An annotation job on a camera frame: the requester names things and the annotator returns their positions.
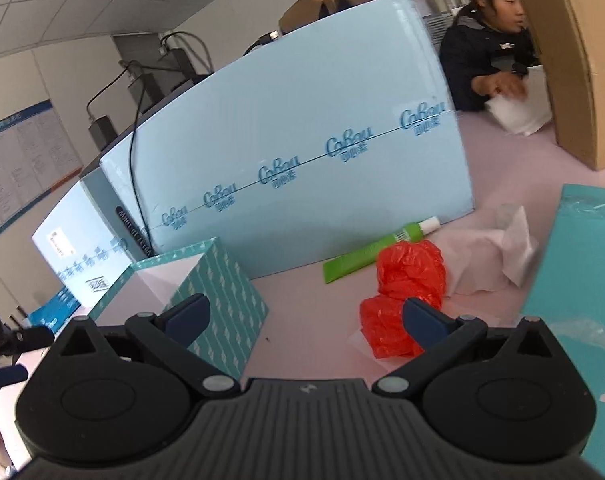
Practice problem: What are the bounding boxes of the red plastic bag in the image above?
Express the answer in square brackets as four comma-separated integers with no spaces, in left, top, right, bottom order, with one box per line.
[359,240,447,359]

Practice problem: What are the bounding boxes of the large light blue carton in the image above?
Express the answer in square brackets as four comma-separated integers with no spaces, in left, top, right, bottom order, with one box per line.
[98,0,476,281]

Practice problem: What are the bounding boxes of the light blue carton white label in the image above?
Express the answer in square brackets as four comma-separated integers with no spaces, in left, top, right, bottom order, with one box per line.
[31,166,156,311]

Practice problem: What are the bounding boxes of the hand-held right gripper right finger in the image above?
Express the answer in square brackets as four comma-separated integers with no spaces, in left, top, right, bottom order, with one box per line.
[371,297,559,398]

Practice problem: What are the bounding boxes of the pink desktop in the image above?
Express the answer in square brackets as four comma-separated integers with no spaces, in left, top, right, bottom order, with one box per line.
[0,110,605,466]

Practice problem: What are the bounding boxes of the blue packet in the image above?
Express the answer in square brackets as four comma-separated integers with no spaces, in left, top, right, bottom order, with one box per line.
[25,287,82,333]

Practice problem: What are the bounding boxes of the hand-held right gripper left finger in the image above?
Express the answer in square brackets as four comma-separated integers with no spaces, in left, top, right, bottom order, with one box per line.
[57,293,237,400]

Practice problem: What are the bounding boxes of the black cable silver plug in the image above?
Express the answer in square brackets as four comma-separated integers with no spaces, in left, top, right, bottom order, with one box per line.
[244,31,282,56]

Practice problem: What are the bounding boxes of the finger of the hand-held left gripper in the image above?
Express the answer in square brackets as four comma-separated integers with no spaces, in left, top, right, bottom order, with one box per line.
[12,327,54,352]
[0,365,29,391]

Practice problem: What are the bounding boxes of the wall poster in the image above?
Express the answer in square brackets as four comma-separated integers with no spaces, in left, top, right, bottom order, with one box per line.
[0,99,84,248]

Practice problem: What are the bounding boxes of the black power adapter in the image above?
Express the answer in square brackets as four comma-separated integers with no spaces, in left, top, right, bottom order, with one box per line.
[88,116,119,152]
[127,71,164,106]
[158,49,196,86]

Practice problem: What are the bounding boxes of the black power adapters with cables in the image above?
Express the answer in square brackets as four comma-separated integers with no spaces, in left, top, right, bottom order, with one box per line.
[80,75,213,181]

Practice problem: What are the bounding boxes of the black adapter cable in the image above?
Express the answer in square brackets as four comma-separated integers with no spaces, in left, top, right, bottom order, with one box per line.
[86,60,143,122]
[160,31,214,77]

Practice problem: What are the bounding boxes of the white tissue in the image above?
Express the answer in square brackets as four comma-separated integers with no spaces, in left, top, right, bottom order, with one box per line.
[435,204,539,297]

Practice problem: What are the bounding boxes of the teal patterned box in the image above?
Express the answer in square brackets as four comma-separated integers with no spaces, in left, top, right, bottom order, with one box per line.
[87,237,269,383]

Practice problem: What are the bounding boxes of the brown cardboard box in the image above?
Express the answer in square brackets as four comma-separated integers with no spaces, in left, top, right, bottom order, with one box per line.
[519,0,605,172]

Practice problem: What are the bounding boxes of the green tube white cap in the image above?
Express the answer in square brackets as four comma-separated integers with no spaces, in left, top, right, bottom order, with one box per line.
[323,216,441,286]

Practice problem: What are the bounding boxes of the teal box lid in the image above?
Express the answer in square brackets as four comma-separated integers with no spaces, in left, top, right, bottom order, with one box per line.
[523,183,605,480]

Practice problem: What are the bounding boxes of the grey file tray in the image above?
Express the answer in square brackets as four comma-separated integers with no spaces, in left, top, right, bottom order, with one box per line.
[425,12,452,47]

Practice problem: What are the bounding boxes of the long black cable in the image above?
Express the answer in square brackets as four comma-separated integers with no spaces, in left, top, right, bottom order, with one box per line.
[126,60,156,257]

